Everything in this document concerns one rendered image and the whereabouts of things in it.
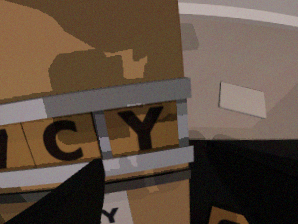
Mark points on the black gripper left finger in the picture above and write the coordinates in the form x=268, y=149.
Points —
x=78, y=200

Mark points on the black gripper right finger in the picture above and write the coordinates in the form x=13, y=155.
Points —
x=263, y=186

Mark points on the white paper ticket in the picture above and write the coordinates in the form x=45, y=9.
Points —
x=116, y=209

